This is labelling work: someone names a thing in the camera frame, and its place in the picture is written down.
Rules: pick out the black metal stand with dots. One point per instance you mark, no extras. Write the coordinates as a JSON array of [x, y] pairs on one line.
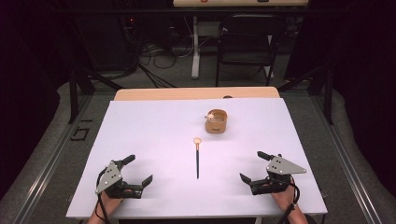
[[327, 93], [73, 93]]

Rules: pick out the black folding chair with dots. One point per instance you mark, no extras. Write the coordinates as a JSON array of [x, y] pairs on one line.
[[246, 60]]

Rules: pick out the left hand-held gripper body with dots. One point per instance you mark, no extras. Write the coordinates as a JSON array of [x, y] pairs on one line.
[[109, 179]]

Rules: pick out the dark equipment rack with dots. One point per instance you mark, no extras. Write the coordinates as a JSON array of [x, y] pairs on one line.
[[102, 40]]

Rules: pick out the small pale figurine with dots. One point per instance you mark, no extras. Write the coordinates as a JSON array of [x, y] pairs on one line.
[[210, 117]]

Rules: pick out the person's left hand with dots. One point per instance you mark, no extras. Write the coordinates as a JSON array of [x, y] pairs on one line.
[[110, 203]]

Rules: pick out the round wooden holder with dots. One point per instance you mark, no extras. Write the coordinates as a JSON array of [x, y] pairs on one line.
[[216, 127]]

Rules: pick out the metal floor rail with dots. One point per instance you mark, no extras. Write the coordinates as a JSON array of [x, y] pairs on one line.
[[46, 174], [348, 168]]

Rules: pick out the white desk leg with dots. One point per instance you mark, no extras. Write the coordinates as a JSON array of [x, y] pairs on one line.
[[195, 49]]

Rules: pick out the person's right hand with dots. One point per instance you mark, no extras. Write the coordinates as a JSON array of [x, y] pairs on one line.
[[285, 199]]

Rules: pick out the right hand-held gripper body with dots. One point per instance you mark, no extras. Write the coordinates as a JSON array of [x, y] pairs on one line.
[[281, 166]]

